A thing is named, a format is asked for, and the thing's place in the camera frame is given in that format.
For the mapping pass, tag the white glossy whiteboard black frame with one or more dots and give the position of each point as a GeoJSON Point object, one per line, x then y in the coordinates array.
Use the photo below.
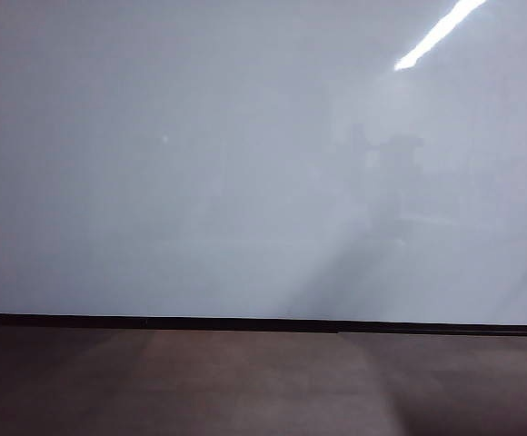
{"type": "Point", "coordinates": [200, 159]}

